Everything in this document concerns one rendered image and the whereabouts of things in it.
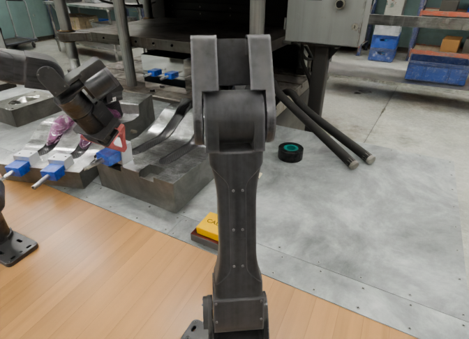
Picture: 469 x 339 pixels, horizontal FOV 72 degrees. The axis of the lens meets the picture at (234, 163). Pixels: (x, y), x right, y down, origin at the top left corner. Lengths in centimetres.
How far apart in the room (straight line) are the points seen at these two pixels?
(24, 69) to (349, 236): 74
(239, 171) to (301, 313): 35
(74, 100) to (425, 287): 78
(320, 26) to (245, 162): 109
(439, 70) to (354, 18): 302
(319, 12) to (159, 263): 109
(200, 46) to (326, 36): 106
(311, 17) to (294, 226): 89
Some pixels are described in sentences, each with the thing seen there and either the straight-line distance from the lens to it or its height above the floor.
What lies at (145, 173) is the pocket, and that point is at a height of 87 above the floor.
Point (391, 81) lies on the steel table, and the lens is 424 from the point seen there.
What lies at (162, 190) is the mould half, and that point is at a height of 86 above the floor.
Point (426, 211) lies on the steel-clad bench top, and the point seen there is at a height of 80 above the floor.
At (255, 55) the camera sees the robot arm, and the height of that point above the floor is 124.
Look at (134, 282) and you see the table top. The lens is 70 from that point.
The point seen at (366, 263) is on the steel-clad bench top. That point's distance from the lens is 75.
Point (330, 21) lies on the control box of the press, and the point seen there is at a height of 116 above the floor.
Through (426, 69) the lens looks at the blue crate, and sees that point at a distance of 433.
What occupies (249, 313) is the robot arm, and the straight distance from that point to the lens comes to 46.
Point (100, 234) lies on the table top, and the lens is 82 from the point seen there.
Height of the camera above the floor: 132
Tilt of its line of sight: 31 degrees down
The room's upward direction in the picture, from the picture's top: straight up
